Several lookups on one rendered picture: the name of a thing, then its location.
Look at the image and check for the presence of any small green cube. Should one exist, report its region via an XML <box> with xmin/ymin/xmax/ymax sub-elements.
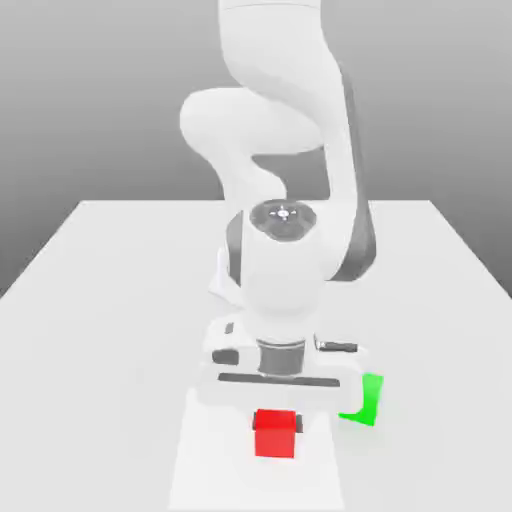
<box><xmin>337</xmin><ymin>372</ymin><xmax>386</xmax><ymax>428</ymax></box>

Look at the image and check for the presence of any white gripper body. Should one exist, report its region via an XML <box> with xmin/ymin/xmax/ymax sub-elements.
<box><xmin>194</xmin><ymin>356</ymin><xmax>364</xmax><ymax>418</ymax></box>

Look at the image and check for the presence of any small red cube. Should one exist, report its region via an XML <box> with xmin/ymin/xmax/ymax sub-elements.
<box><xmin>253</xmin><ymin>408</ymin><xmax>300</xmax><ymax>460</ymax></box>

